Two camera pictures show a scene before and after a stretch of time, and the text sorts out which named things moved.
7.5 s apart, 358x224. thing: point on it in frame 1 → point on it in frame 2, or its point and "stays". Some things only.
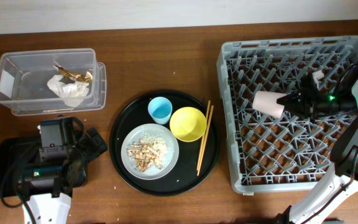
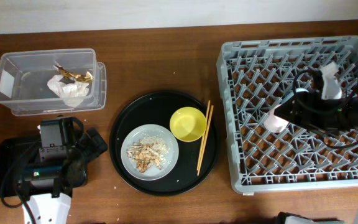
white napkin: (73, 93) stays
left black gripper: (87, 143) stays
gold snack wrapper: (86, 77) stays
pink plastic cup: (266, 102) → (274, 124)
